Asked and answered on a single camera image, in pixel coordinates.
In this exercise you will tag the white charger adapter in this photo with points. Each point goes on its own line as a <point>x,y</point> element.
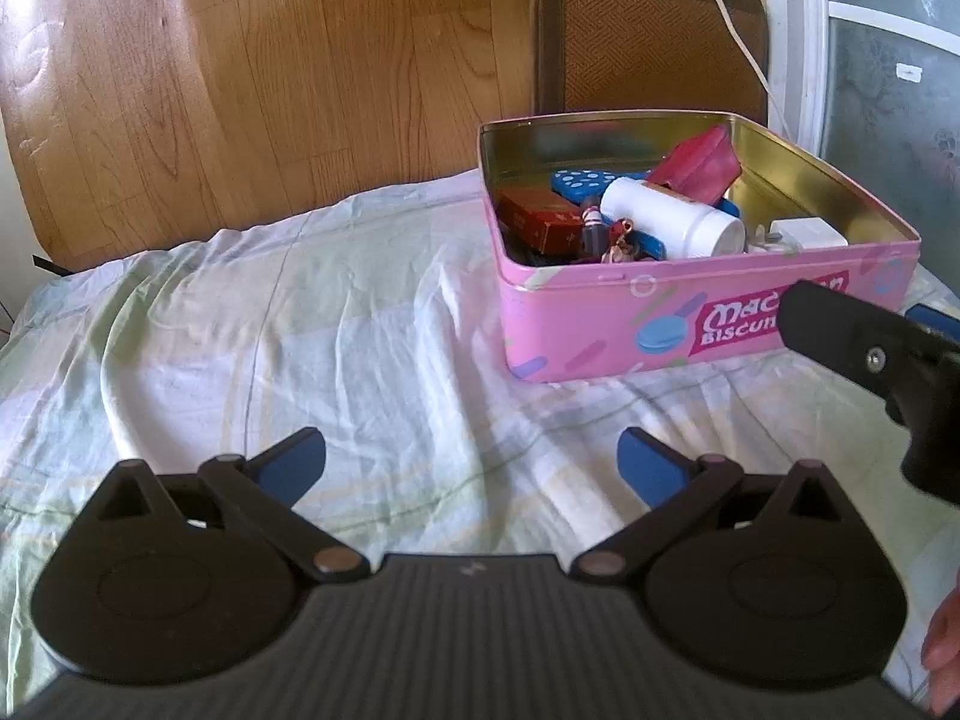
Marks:
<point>810,232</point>

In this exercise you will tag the pink wallet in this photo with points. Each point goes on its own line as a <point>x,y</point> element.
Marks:
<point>697,161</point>

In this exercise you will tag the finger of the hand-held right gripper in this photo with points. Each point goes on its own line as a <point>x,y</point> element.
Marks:
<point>840,330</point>
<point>937,322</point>

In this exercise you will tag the wooden headboard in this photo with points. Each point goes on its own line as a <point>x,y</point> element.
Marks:
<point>262,52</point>

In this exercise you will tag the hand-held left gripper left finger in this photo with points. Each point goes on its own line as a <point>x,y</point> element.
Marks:
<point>292,465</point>

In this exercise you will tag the red box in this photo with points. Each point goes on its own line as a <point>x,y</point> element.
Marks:
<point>540,221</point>

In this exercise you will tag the white bottle with orange label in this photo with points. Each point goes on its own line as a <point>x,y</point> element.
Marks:
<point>660,217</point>

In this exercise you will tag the pink biscuit tin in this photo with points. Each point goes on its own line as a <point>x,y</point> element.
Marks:
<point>570,322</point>

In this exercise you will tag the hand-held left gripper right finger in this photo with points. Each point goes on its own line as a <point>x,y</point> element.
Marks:
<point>649,469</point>

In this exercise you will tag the white framed glass door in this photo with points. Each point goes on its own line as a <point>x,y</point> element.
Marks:
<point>806,52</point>

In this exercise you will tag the pale checked bed sheet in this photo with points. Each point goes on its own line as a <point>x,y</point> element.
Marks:
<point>300,330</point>

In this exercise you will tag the person's right hand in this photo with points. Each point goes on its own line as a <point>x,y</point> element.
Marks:
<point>946,652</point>

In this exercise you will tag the brown woven chair back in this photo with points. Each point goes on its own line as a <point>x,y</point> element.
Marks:
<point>645,45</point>

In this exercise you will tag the blue dotted case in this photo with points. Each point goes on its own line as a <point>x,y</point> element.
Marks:
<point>585,181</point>

